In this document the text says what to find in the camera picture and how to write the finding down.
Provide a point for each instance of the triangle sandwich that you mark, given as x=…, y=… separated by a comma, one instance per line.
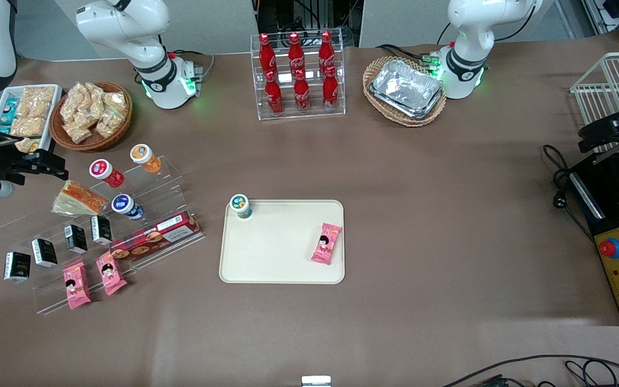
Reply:
x=84, y=198

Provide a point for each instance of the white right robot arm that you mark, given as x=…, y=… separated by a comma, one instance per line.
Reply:
x=151, y=70

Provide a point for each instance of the white rectangular snack tray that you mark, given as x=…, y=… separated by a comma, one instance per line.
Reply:
x=54, y=115

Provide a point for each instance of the beige plastic tray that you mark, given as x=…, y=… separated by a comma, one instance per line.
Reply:
x=282, y=244

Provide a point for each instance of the clear bag of puffed snacks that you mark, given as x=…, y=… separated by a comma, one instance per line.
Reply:
x=73, y=102
x=116, y=102
x=38, y=95
x=94, y=94
x=23, y=144
x=78, y=131
x=33, y=110
x=27, y=127
x=108, y=124

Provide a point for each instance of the brown wicker snack basket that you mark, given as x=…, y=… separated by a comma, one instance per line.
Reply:
x=94, y=145

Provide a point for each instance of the red lid yogurt cup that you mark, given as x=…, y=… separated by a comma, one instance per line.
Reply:
x=106, y=172

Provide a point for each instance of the black sealing machine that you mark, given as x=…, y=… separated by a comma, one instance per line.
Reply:
x=613, y=207

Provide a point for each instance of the small black drink carton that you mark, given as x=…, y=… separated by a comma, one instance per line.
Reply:
x=44, y=252
x=76, y=239
x=17, y=267
x=101, y=230

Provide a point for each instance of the blue lid yogurt cup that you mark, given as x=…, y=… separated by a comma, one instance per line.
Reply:
x=127, y=207

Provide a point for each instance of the orange lid yogurt cup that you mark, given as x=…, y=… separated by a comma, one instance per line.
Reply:
x=145, y=157

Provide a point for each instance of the red emergency stop button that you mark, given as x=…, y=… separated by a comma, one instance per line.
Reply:
x=609, y=248

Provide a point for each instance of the clear acrylic step shelf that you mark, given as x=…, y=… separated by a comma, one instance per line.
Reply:
x=167, y=180

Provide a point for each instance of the pink cartoon snack packet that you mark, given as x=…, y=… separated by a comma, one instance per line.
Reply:
x=326, y=244
x=77, y=286
x=110, y=274

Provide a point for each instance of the red cookie box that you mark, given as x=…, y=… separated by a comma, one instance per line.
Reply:
x=153, y=239

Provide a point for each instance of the light wicker basket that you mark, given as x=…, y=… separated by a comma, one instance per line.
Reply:
x=411, y=121

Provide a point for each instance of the green lid yogurt cup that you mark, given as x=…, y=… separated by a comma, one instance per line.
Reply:
x=240, y=206

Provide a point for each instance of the aluminium foil container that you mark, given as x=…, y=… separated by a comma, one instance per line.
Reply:
x=406, y=86

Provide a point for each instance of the red cola bottle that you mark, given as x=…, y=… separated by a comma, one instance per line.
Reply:
x=301, y=92
x=330, y=90
x=326, y=52
x=266, y=56
x=273, y=94
x=295, y=54

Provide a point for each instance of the clear acrylic bottle rack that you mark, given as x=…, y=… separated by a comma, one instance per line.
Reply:
x=312, y=114

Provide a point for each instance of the small white device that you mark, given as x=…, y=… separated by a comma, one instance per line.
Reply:
x=316, y=381

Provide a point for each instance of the aluminium frame shelf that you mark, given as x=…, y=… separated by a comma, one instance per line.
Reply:
x=618, y=13

